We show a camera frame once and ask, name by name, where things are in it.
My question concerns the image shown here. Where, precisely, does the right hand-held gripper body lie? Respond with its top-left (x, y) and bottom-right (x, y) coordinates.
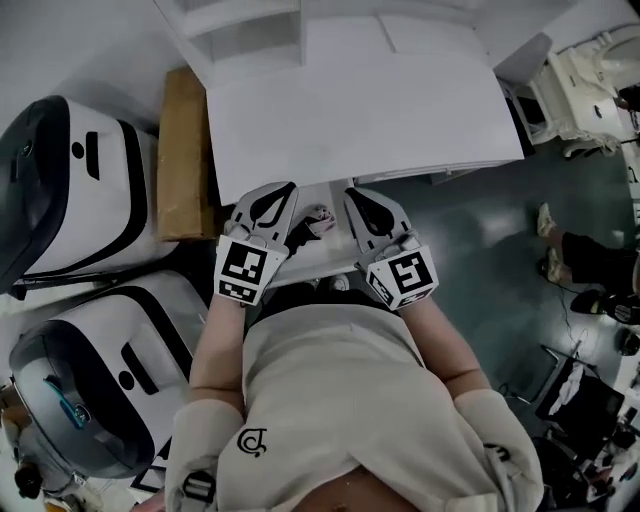
top-left (343, 187), bottom-right (440, 311)

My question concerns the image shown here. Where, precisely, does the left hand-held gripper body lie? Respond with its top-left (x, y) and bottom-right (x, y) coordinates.
top-left (214, 180), bottom-right (300, 307)

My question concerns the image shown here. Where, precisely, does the pink patterned folding umbrella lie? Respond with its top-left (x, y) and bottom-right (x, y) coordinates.
top-left (285, 203), bottom-right (336, 259)

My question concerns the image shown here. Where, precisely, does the person's left forearm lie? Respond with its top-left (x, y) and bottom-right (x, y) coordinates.
top-left (188, 293), bottom-right (262, 401)

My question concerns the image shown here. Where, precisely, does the person's right forearm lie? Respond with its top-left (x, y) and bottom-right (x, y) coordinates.
top-left (394, 297), bottom-right (494, 401)

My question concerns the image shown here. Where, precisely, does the brown cardboard box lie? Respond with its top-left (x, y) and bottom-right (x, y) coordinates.
top-left (156, 67), bottom-right (227, 243)

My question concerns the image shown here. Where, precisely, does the person's beige shirt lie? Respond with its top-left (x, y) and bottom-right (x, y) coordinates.
top-left (163, 299), bottom-right (547, 512)

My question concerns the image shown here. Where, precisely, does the white cabinet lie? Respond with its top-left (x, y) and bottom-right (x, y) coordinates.
top-left (204, 14), bottom-right (551, 207)

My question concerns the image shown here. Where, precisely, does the white robot with black trim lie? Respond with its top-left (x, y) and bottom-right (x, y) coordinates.
top-left (8, 272), bottom-right (211, 482)
top-left (0, 94), bottom-right (174, 297)

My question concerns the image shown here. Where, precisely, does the white shelf unit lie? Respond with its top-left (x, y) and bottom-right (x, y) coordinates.
top-left (153, 0), bottom-right (307, 87)

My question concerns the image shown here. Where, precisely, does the black floor cable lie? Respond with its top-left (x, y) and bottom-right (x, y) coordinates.
top-left (553, 279), bottom-right (587, 354)

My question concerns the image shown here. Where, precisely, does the black strap buckle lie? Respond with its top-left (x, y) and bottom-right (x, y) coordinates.
top-left (181, 469), bottom-right (219, 507)

